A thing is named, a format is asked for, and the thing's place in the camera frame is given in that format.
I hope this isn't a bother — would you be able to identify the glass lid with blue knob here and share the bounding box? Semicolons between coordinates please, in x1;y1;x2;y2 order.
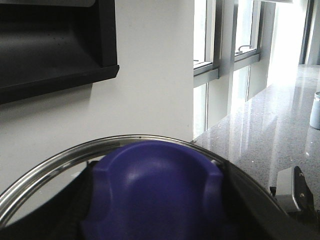
0;136;227;240

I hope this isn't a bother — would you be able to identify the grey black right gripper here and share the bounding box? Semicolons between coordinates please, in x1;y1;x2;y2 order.
218;159;320;240

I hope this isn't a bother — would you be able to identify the grey aluminium window frame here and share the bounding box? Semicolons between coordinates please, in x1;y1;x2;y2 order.
193;0;276;137

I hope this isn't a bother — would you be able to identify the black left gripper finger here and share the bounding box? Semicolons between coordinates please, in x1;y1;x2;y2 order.
0;161;98;240

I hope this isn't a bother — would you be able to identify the light blue ribbed cup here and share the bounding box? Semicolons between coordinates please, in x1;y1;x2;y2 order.
309;91;320;130

